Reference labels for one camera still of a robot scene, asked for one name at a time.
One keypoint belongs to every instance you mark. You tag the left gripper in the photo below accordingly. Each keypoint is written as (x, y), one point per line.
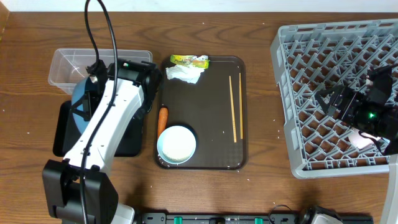
(84, 106)

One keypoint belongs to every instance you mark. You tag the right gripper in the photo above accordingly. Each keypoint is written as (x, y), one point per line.
(346, 114)

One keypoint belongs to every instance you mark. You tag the dark blue plate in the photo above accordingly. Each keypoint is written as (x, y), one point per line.
(78, 92)

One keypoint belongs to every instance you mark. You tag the pink small cup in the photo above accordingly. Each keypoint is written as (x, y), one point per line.
(361, 142)

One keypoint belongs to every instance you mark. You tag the wooden chopstick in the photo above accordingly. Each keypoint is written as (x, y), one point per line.
(240, 107)
(232, 110)

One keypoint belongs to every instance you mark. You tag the yellow green snack wrapper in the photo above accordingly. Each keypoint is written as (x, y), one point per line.
(191, 61)

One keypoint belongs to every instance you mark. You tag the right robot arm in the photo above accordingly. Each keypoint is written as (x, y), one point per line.
(374, 120)

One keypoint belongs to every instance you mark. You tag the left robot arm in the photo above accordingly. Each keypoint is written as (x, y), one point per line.
(78, 189)

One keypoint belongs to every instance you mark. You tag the black waste tray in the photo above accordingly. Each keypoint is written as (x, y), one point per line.
(67, 134)

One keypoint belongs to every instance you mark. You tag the grey dishwasher rack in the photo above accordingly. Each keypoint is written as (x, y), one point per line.
(311, 57)

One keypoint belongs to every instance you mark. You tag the clear plastic bin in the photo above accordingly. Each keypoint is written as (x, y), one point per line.
(68, 66)

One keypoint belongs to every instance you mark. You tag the orange carrot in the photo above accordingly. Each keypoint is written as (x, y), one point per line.
(162, 120)

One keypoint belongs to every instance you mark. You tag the light blue rice bowl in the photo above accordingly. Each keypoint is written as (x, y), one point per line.
(176, 145)

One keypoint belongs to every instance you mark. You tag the brown serving tray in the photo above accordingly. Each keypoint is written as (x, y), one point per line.
(205, 109)

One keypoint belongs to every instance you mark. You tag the crumpled white napkin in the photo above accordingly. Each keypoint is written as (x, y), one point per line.
(183, 73)

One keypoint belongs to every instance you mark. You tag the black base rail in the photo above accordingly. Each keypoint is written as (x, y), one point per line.
(162, 218)

